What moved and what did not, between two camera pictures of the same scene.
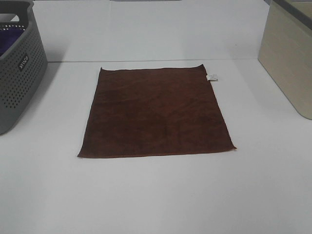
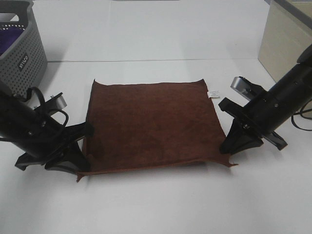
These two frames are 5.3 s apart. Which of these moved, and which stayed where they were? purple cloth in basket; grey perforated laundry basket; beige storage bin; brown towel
Moved: brown towel
Stayed: purple cloth in basket; grey perforated laundry basket; beige storage bin
